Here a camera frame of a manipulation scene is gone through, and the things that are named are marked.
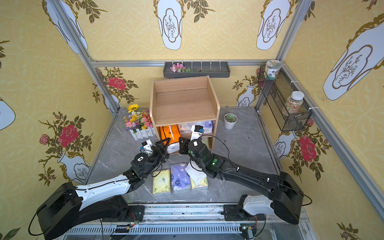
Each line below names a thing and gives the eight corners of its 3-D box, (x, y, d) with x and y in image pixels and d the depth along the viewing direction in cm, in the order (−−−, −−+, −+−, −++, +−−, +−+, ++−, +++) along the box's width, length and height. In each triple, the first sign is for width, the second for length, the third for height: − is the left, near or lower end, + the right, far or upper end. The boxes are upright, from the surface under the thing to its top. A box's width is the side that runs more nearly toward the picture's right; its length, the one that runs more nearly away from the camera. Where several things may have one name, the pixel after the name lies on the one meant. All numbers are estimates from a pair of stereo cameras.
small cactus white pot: (224, 129, 109) (227, 120, 102) (223, 121, 114) (225, 113, 107) (234, 129, 109) (237, 120, 102) (233, 121, 114) (235, 113, 107)
